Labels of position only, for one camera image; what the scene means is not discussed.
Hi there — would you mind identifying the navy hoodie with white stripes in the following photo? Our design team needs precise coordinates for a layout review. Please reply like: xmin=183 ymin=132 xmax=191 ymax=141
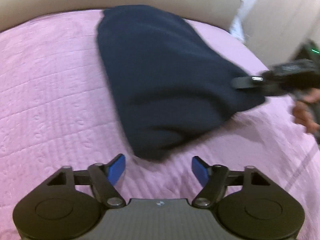
xmin=97 ymin=5 xmax=265 ymax=161

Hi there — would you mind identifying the pink quilted bedspread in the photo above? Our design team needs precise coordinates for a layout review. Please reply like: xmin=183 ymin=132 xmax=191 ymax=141
xmin=1 ymin=10 xmax=319 ymax=239

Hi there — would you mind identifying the person's right hand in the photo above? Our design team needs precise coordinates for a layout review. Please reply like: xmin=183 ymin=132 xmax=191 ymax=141
xmin=292 ymin=88 xmax=319 ymax=134

